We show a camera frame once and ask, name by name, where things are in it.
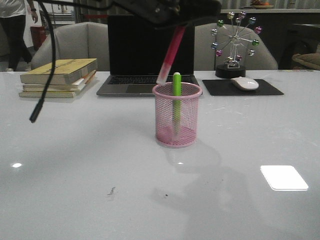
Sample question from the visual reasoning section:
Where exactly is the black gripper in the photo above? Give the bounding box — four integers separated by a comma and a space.
112, 0, 222, 29

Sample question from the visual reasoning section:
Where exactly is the pink highlighter pen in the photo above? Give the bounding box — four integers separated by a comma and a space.
156, 26, 186, 85

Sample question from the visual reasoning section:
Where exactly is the green highlighter pen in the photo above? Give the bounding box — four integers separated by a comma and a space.
172, 72, 182, 138

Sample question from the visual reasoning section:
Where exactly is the pink mesh pen holder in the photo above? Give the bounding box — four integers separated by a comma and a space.
152, 82, 203, 148

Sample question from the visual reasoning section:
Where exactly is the grey laptop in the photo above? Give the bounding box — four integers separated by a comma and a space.
96, 14, 204, 97

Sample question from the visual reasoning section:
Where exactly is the right beige armchair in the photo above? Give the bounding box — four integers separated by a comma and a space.
194, 23, 278, 71

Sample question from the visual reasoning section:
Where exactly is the beige armchair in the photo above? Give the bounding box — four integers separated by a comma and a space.
30, 21, 110, 72
194, 23, 278, 71

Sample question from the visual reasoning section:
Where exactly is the ferris wheel desk ornament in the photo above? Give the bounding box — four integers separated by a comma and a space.
211, 10, 260, 79

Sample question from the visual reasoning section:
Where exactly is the red barrier belt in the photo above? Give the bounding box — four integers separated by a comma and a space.
82, 14, 109, 19

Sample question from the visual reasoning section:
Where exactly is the left beige armchair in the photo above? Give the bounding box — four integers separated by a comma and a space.
30, 21, 110, 72

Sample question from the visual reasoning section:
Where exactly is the fruit bowl on counter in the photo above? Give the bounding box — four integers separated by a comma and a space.
250, 0, 274, 10

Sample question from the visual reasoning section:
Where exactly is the black mouse pad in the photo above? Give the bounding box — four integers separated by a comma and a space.
202, 79, 284, 96

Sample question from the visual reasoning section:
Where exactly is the white computer mouse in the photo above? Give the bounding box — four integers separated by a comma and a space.
230, 76, 259, 91

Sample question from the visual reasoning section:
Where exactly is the top yellow book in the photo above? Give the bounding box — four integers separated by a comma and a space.
20, 58, 98, 85

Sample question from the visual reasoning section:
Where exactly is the yellow book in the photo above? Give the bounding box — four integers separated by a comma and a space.
18, 75, 97, 98
20, 58, 98, 85

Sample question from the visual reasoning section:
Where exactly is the middle cream book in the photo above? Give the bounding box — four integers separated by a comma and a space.
22, 70, 97, 92

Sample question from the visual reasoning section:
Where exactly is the red trash bin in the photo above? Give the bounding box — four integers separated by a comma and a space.
30, 25, 47, 50

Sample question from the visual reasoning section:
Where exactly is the walking person in background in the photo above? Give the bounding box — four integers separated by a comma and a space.
0, 0, 33, 72

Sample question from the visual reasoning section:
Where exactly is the bottom yellow book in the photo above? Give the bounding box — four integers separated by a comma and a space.
18, 75, 97, 98

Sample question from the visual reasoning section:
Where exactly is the black hanging cable left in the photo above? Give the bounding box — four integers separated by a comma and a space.
28, 0, 111, 124

